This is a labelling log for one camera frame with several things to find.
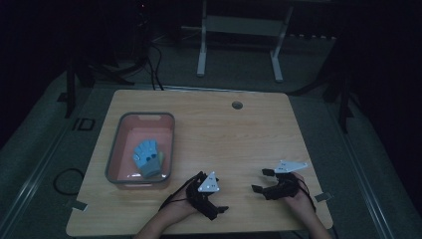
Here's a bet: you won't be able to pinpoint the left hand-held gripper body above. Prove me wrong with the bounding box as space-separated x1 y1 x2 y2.
185 170 222 221

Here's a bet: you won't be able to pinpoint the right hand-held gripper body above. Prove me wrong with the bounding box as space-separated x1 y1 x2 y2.
263 159 309 201

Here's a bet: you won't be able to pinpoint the blue knit glove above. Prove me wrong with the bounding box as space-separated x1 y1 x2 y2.
131 138 163 179

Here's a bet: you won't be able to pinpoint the pink basin with grey rim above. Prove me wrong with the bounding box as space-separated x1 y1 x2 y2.
105 112 176 191

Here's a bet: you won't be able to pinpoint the person's right hand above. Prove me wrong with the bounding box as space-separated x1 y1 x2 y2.
283 172 317 217

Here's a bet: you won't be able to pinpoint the person's left hand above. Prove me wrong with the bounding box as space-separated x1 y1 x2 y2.
165 189 201 218

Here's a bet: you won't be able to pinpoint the black metal stand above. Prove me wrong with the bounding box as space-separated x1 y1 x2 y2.
288 29 360 134

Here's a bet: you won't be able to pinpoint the grey power strip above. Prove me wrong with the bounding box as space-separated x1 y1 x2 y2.
287 32 336 42

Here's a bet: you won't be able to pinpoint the black tripod stand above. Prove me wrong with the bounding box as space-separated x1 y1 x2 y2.
58 56 134 120

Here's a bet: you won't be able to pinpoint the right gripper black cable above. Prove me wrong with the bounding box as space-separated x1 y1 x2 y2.
296 174 317 213

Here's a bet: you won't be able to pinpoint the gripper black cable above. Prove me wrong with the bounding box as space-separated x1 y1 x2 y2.
296 174 317 213
158 171 201 212

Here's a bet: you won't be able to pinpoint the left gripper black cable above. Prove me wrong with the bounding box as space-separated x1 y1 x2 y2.
158 171 201 212

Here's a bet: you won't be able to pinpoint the silver floor rail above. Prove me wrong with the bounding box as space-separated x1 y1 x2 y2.
326 99 396 239
0 124 73 238

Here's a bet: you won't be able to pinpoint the black floor cables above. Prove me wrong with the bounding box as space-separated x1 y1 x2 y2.
144 42 165 92

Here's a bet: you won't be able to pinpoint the black cable loop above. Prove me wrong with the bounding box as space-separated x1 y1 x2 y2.
53 167 86 196

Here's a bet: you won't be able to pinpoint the white metal table frame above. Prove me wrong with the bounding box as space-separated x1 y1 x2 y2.
180 0 332 84

